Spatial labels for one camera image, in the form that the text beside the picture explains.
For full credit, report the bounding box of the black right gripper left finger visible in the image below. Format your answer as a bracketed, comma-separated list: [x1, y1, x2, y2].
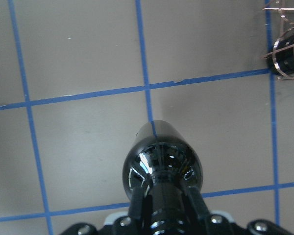
[131, 187, 149, 219]

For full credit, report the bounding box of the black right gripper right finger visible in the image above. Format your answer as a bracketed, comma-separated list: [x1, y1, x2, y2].
[186, 187, 210, 219]

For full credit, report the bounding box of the dark glass wine bottle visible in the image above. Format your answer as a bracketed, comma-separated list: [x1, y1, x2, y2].
[122, 120, 202, 235]

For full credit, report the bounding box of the dark bottle in basket right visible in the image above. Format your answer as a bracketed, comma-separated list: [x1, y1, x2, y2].
[264, 27, 294, 80]

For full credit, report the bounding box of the copper wire wine basket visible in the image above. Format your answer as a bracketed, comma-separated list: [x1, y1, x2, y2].
[262, 0, 294, 80]

